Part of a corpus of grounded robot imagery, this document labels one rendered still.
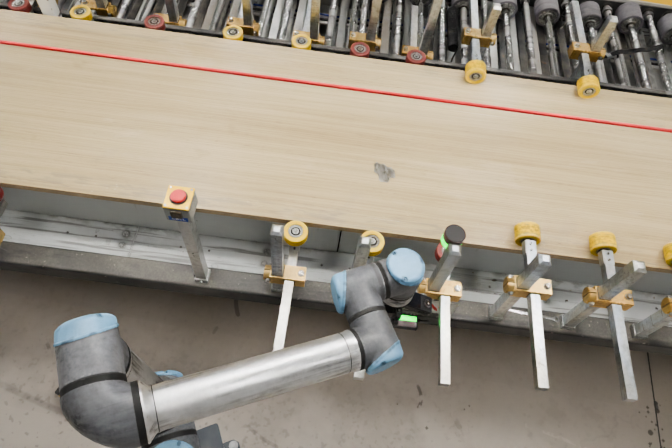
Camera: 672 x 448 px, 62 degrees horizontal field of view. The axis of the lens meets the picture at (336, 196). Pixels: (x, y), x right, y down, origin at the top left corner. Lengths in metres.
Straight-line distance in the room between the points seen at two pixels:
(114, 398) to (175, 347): 1.55
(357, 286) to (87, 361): 0.56
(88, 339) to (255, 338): 1.53
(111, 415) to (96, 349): 0.12
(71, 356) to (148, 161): 0.99
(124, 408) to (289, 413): 1.49
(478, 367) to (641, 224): 1.00
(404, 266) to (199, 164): 0.94
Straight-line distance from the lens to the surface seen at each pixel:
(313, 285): 1.95
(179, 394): 1.13
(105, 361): 1.15
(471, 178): 2.03
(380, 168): 1.96
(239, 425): 2.54
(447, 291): 1.83
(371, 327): 1.23
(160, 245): 2.15
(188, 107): 2.13
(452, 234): 1.61
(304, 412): 2.54
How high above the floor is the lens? 2.50
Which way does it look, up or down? 58 degrees down
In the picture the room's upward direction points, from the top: 8 degrees clockwise
